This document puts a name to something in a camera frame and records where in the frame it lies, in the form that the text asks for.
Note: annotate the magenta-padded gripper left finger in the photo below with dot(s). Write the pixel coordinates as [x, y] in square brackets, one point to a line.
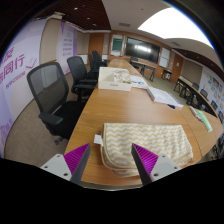
[61, 165]

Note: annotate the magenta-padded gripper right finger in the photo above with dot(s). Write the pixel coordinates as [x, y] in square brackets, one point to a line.
[160, 166]

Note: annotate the cream zigzag patterned towel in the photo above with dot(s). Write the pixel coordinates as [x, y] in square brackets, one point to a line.
[150, 140]

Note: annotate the green booklet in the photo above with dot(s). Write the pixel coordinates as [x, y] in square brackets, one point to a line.
[204, 120]

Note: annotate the white marker box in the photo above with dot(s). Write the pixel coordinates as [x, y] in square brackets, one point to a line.
[194, 111]

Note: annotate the thick white book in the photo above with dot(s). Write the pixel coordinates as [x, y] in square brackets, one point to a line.
[163, 96]

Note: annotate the black mesh office chair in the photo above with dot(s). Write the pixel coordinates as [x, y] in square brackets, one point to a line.
[50, 90]
[78, 71]

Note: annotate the long curved wooden side table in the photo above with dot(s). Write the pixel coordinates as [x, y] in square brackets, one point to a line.
[195, 90]

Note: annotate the group of dark side chairs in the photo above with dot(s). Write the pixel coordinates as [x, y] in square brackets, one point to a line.
[203, 95]

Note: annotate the white printed paper sheets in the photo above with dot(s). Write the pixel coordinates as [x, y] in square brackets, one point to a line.
[138, 82]

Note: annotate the small dark side desk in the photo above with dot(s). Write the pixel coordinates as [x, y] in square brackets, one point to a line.
[166, 71]

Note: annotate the open white cardboard box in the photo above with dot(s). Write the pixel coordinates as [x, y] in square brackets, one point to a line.
[111, 81]

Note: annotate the wooden desk with black legs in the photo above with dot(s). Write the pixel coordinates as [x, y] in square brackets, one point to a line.
[144, 66]

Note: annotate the plain white whiteboard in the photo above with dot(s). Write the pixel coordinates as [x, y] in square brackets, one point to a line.
[164, 57]

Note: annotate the row of black office chairs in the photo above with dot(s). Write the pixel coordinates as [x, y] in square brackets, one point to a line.
[96, 59]

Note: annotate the green-topped whiteboard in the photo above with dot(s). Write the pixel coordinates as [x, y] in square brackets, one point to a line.
[117, 44]

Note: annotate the large bright ceiling light panel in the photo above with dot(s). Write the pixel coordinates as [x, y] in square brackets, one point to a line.
[173, 25]

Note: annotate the large black wall screen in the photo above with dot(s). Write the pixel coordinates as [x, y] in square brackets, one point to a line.
[142, 50]

